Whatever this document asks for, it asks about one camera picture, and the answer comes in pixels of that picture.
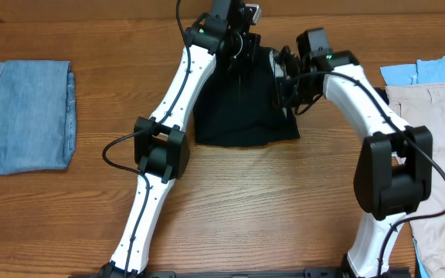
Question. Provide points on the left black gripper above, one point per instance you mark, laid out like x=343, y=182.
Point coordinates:
x=253, y=45

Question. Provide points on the black shorts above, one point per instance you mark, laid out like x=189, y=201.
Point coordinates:
x=237, y=107

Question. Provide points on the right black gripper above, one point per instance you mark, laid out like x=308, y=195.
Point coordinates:
x=287, y=100

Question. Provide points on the light blue garment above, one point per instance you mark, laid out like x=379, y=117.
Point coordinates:
x=421, y=72

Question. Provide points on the folded blue denim jeans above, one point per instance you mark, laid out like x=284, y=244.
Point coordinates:
x=37, y=115

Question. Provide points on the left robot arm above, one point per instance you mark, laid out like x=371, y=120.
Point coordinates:
x=161, y=148

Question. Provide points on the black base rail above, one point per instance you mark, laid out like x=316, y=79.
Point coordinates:
x=242, y=274

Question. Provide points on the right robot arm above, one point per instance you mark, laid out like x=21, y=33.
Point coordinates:
x=394, y=170

